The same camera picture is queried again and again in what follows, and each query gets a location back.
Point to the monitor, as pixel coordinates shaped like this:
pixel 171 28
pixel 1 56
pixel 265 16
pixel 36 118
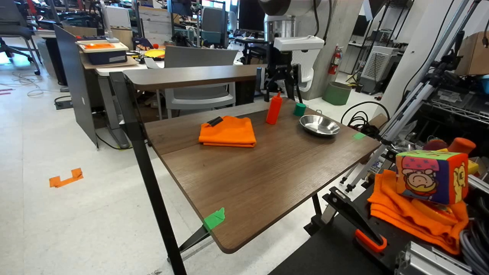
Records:
pixel 251 15

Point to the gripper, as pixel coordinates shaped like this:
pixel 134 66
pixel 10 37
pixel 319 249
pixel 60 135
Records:
pixel 280 61

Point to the folded orange cloth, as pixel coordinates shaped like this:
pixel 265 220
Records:
pixel 229 133

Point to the orange squeeze bottle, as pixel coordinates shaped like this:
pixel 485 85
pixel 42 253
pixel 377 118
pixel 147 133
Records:
pixel 274 110

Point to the black power strip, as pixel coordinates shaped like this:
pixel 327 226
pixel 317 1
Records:
pixel 63 103

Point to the grey chair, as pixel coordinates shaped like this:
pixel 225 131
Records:
pixel 198 76

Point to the yellow plate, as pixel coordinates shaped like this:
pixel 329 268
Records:
pixel 154 53

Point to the dark box with orange lid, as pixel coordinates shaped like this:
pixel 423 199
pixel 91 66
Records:
pixel 103 51

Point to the cardboard box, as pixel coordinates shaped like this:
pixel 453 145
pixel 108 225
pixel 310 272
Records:
pixel 473 53

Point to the green bin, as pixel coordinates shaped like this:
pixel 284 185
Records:
pixel 336 94

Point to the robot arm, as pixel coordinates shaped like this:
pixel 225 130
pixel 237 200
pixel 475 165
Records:
pixel 288 27

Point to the black clamp with orange grip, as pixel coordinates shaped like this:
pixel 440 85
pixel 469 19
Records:
pixel 353 215

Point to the silver pan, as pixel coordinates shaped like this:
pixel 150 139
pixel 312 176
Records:
pixel 319 125

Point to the white mesh chair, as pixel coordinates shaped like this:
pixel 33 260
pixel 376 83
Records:
pixel 307 70

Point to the orange foam cylinder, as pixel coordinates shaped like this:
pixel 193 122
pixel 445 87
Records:
pixel 462 146

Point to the green cup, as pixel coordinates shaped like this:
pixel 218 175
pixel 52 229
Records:
pixel 299 110

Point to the brown side table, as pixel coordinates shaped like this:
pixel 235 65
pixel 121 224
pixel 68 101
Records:
pixel 191 75

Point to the dark partition panel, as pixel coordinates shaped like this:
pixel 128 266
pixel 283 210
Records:
pixel 74 84

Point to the white air unit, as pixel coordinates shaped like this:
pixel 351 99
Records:
pixel 378 68

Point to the black clip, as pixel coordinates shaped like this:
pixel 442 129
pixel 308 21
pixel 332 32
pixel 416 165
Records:
pixel 214 121

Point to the green tape piece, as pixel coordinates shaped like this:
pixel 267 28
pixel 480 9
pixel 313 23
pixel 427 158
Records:
pixel 214 219
pixel 358 135

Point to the orange floor tape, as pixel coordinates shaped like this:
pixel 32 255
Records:
pixel 65 178

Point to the red fire extinguisher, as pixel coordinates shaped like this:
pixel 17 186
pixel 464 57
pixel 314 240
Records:
pixel 335 60

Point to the aluminium profile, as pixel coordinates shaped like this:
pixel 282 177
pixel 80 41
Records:
pixel 428 261

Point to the colourful plush cube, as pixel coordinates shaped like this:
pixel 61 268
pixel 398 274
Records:
pixel 429 176

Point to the office chair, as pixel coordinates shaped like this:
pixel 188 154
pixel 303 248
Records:
pixel 17 26

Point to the heap of orange cloths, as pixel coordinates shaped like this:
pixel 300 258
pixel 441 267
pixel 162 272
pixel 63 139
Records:
pixel 420 221

